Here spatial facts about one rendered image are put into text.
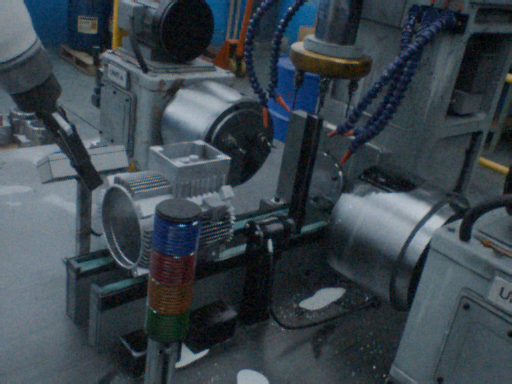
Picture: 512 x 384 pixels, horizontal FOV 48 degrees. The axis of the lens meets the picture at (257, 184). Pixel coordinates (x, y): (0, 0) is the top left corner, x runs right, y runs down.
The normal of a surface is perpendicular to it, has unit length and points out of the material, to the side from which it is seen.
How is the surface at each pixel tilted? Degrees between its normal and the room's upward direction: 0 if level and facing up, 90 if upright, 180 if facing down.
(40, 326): 0
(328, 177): 90
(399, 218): 47
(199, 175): 90
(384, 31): 90
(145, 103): 89
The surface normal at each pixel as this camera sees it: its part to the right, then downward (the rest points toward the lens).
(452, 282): -0.75, 0.15
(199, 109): -0.45, -0.50
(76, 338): 0.14, -0.90
